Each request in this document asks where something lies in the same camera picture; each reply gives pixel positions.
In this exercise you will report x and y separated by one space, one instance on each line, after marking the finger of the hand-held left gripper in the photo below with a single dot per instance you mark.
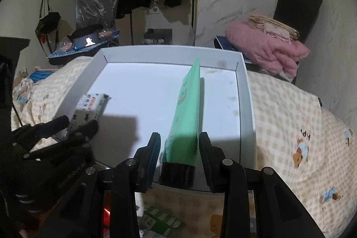
86 129
54 125

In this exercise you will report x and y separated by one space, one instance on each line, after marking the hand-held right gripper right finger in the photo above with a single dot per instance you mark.
206 162

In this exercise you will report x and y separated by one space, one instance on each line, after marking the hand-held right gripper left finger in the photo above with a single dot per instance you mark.
152 160

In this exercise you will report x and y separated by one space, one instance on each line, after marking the green tube with black cap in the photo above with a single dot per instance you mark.
184 129

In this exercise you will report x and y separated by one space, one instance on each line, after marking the green striped packet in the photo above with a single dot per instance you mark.
161 220

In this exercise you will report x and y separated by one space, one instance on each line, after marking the white cardboard box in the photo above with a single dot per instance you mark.
139 87

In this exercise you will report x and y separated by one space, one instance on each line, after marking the crumpled plastic packets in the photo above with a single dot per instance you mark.
22 90

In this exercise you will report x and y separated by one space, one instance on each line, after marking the blue cloth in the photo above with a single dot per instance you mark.
39 75

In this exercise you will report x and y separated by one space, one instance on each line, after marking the blue patterned side table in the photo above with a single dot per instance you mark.
60 55

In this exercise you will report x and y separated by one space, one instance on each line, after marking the checkered bear printed blanket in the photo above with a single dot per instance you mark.
279 129

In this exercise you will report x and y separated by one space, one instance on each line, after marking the black device with lit screen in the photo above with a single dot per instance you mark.
89 40

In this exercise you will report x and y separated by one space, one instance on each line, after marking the black handbag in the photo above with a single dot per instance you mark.
48 22

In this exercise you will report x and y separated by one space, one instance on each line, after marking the blue book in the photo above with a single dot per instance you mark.
223 44

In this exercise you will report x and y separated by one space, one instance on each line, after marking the pink fleece blanket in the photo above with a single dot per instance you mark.
259 51

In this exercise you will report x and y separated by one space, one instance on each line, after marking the black storage crate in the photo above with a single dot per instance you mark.
164 33

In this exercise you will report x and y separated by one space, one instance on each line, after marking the grey plastic bag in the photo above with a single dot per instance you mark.
97 3

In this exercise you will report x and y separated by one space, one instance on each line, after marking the stack of beige folded cloths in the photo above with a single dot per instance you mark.
273 24

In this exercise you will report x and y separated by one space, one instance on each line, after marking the black chair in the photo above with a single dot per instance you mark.
298 12

